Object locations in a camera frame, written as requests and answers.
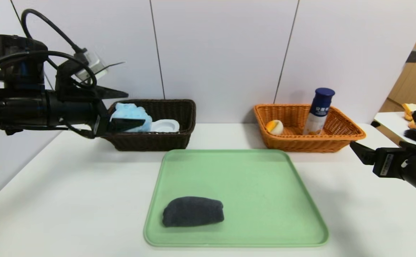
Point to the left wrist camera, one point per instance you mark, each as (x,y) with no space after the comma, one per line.
(90,66)

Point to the white tape roll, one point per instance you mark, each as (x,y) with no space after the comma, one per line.
(167,125)

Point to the yellow toy bread slice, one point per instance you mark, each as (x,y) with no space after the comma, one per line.
(407,109)

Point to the light wooden cabinet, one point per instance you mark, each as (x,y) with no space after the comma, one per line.
(415,85)

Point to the orange wicker basket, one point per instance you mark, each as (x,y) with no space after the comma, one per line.
(336,142)

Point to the white bun with orange top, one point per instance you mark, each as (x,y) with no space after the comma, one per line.
(275,127)

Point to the white side table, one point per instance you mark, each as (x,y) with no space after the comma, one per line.
(390,123)

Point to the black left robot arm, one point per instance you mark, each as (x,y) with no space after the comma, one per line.
(19,46)

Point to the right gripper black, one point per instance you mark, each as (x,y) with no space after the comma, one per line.
(385,163)

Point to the dark grey rolled towel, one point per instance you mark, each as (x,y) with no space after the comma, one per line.
(193,212)

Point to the white bottle with blue cap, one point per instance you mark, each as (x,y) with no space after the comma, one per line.
(318,117)

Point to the small orange toy food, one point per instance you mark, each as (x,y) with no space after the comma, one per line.
(412,125)

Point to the light green plastic tray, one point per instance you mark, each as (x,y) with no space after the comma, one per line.
(265,214)

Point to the light blue bath loofah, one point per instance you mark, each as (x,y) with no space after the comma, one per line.
(133,112)

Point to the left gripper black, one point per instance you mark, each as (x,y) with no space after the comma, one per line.
(100,114)

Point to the dark brown wicker basket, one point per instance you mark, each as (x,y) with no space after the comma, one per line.
(151,141)

